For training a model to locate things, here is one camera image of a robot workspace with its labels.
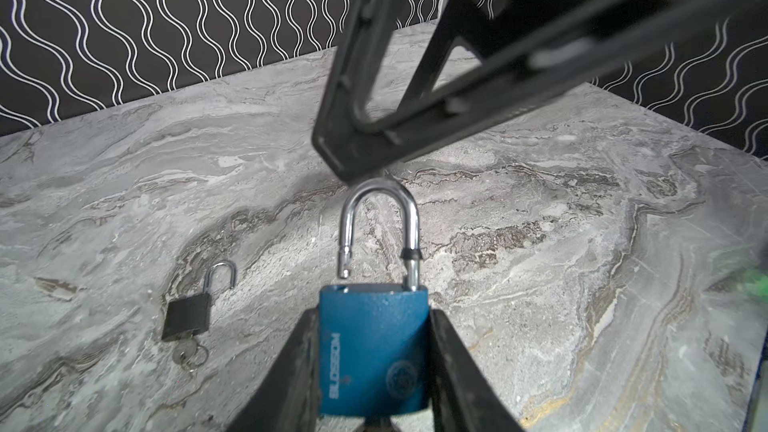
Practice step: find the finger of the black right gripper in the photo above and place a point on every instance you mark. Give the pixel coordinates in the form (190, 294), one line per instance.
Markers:
(464, 25)
(469, 96)

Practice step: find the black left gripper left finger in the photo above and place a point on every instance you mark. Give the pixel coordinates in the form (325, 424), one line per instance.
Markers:
(288, 397)

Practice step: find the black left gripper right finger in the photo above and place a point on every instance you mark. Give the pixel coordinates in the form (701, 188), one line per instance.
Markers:
(461, 397)

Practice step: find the blue padlock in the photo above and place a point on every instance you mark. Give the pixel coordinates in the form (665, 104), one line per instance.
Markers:
(373, 351)

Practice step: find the small silver key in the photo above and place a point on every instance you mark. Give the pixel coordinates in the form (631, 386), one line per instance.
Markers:
(189, 354)

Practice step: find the black padlock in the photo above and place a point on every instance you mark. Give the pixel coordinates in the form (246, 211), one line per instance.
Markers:
(190, 316)

